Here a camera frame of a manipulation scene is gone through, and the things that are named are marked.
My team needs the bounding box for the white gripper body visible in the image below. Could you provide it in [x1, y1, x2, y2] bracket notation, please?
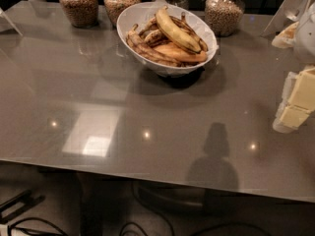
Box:
[281, 66, 315, 107]

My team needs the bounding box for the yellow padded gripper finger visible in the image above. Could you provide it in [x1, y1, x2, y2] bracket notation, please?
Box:
[288, 69, 315, 111]

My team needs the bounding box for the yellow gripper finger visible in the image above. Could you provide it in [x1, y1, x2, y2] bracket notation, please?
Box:
[273, 103, 310, 134]

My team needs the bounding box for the yellow top banana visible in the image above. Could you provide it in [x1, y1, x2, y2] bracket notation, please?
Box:
[156, 6, 202, 54]

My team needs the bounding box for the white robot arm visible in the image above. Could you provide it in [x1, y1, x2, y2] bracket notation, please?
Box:
[262, 0, 315, 133]

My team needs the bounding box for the orange ripe banana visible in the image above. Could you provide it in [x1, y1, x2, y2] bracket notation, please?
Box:
[155, 42, 208, 63]

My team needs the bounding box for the dark striped back banana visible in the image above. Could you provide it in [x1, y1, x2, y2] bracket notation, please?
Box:
[171, 14, 209, 52]

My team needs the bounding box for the small spotted middle banana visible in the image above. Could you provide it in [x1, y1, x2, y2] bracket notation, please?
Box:
[145, 29, 167, 47]

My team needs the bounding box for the brown spotted front banana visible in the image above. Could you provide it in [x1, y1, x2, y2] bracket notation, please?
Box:
[126, 24, 181, 67]

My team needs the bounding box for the white ceramic bowl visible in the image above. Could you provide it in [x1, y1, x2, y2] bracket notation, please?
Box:
[116, 2, 218, 77]

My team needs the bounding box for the right glass bean jar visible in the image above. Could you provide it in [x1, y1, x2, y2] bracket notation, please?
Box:
[205, 0, 245, 36]

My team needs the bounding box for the black table base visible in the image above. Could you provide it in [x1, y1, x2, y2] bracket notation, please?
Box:
[133, 181, 314, 216]

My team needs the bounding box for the left glass grain jar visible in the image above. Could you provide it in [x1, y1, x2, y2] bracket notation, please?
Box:
[59, 0, 98, 28]

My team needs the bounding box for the black floor cable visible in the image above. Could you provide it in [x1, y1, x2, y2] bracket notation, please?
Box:
[0, 180, 274, 236]

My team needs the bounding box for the black floor bracket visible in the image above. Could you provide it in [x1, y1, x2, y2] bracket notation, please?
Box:
[0, 190, 45, 224]

